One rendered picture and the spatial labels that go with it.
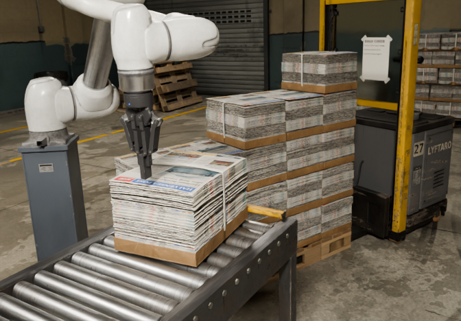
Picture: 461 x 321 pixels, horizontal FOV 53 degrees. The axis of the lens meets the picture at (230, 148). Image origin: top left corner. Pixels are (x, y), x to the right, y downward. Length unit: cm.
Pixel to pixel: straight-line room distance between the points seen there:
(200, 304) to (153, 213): 31
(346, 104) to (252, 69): 699
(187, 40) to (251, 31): 858
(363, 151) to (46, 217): 226
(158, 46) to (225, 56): 900
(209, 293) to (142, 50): 63
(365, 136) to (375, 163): 20
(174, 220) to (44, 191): 93
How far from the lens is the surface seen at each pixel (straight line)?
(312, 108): 268
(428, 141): 341
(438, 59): 703
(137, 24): 114
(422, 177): 347
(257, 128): 242
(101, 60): 191
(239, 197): 155
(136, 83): 116
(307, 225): 286
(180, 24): 120
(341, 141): 292
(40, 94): 204
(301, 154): 268
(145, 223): 138
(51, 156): 207
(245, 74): 990
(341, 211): 308
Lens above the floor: 145
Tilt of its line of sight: 15 degrees down
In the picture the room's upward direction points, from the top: 2 degrees counter-clockwise
